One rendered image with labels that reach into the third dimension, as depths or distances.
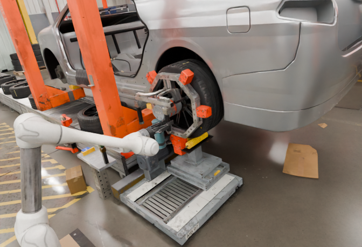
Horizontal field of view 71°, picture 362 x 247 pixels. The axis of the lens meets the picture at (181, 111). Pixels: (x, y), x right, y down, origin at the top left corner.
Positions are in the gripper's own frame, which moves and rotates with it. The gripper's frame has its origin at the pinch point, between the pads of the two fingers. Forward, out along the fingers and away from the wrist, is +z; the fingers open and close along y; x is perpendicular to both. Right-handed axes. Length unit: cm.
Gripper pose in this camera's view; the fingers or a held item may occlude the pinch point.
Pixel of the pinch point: (167, 122)
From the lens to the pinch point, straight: 185.4
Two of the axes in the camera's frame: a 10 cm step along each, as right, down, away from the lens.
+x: -1.3, -9.2, -3.7
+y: 7.2, 1.6, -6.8
